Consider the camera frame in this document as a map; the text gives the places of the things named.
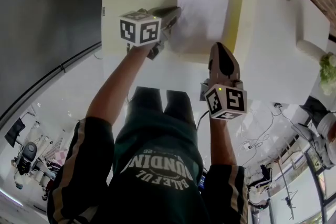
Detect white and green flowers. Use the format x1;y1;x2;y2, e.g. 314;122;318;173
318;51;336;96

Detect black office chair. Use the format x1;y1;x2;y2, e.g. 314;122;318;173
10;141;39;176

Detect dark green printed shirt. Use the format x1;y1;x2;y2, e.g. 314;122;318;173
46;97;249;224

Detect black tripod stand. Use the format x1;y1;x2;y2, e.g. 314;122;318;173
280;190;300;219

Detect person's right forearm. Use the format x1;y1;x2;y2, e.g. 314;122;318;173
208;112;237;167

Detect white sheet of paper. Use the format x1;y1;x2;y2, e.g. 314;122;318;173
167;0;229;55

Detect white cable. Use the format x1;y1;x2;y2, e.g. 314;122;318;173
239;104;289;158

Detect dark trousers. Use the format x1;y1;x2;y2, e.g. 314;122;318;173
127;86;197;130

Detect pink checkered board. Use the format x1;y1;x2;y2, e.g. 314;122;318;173
53;148;67;166

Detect black monitor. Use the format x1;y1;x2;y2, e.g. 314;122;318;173
4;117;26;148

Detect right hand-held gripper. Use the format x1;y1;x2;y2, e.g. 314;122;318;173
200;41;248;121

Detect black cable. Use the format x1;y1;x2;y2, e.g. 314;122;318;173
196;110;211;130

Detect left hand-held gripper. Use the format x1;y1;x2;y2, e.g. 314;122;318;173
119;6;183;61

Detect white vase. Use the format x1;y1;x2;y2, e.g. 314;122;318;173
296;39;327;58

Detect person's left forearm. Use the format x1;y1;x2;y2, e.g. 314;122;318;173
85;45;156;124

